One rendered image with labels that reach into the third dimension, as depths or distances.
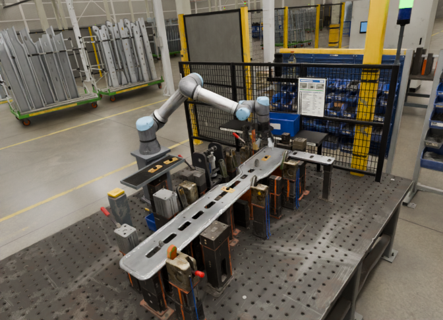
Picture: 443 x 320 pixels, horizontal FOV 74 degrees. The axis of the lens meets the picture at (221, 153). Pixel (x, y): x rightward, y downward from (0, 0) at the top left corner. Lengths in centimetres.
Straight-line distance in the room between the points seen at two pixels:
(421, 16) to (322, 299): 699
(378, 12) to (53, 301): 245
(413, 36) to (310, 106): 575
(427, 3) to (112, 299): 756
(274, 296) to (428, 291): 148
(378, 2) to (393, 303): 200
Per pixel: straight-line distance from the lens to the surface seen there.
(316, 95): 238
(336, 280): 167
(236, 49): 394
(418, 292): 274
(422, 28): 794
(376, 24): 225
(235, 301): 155
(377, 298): 260
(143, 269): 134
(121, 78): 952
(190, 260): 125
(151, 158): 203
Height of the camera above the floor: 191
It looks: 25 degrees down
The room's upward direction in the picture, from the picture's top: 5 degrees counter-clockwise
